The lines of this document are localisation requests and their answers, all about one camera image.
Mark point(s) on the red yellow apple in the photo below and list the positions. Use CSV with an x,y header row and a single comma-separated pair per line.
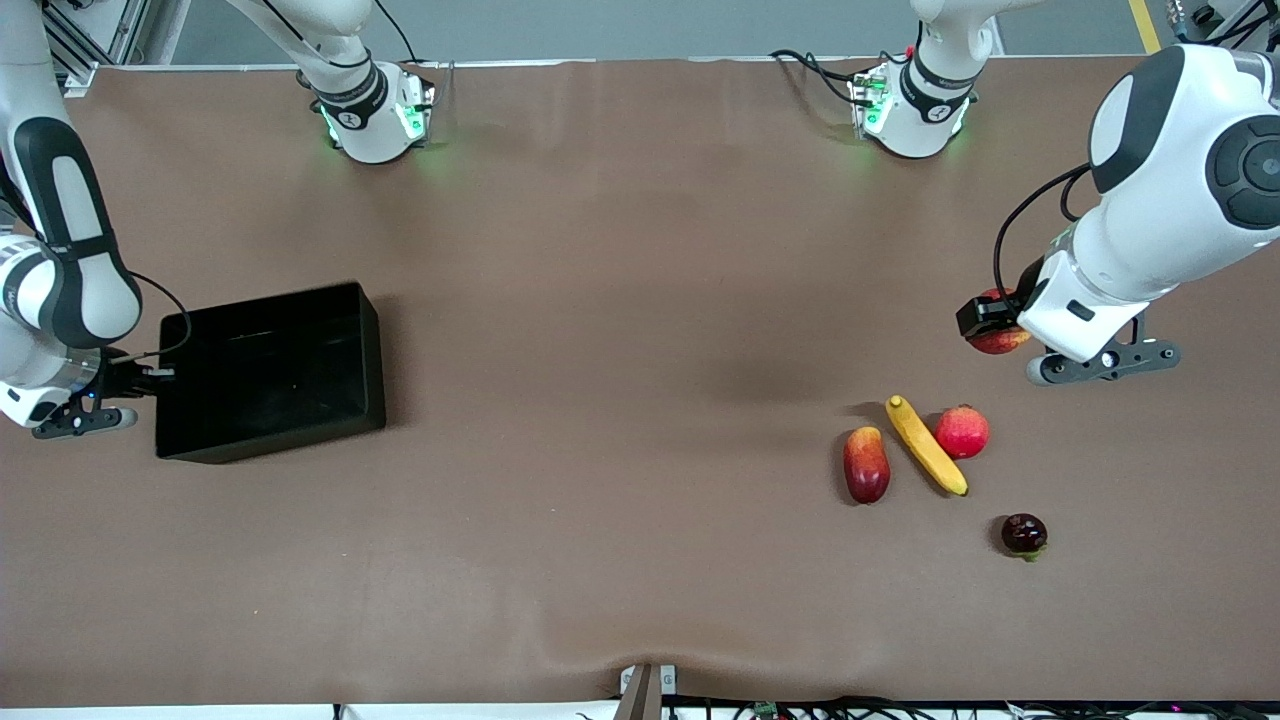
x,y
1000,343

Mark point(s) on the black plastic box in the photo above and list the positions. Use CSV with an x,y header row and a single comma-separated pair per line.
x,y
270,380

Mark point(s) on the yellow banana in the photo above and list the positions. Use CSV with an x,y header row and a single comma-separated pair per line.
x,y
925,447

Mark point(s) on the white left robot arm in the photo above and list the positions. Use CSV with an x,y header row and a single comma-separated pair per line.
x,y
1180,200

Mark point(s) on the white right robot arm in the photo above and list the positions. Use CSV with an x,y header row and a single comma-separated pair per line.
x,y
70,200

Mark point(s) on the red pomegranate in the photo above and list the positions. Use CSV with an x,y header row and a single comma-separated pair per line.
x,y
962,432

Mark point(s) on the red yellow mango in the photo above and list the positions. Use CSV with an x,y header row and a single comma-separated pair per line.
x,y
866,468

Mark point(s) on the dark purple mangosteen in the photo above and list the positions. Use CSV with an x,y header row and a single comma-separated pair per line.
x,y
1023,533

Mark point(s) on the yellow floor tape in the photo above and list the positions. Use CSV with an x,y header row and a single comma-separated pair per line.
x,y
1145,25

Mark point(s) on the small green circuit board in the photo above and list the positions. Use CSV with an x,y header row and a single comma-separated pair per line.
x,y
766,708

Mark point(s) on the brown table cover mat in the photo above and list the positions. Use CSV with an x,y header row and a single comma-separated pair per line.
x,y
600,550

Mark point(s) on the silver table edge bracket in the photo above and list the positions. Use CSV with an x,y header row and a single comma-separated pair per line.
x,y
645,690

